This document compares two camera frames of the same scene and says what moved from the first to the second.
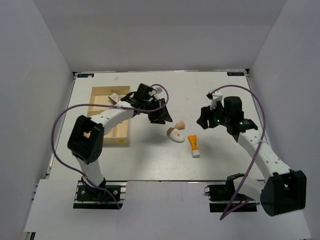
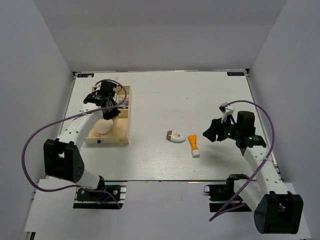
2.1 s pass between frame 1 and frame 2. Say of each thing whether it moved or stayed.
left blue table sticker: stayed
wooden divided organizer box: stayed
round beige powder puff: moved
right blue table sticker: stayed
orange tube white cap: stayed
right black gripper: moved
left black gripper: moved
